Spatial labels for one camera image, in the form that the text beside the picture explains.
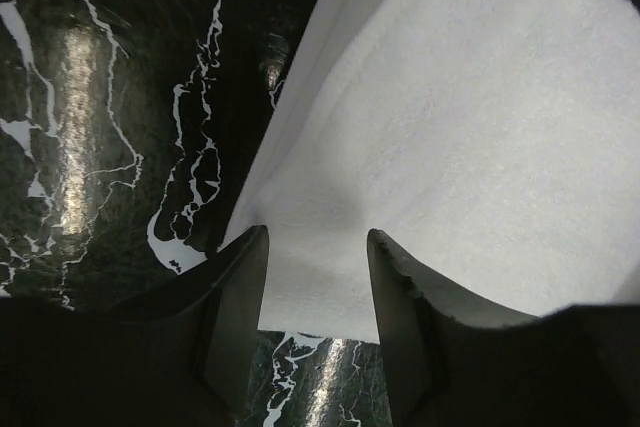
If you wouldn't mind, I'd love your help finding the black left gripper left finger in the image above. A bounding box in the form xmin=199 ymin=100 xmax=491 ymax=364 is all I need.
xmin=1 ymin=226 xmax=269 ymax=426

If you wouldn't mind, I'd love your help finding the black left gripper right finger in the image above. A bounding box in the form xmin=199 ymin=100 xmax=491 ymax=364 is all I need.
xmin=367 ymin=229 xmax=639 ymax=426

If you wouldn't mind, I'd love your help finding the white towel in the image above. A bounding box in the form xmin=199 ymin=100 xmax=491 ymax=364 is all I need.
xmin=227 ymin=0 xmax=639 ymax=342

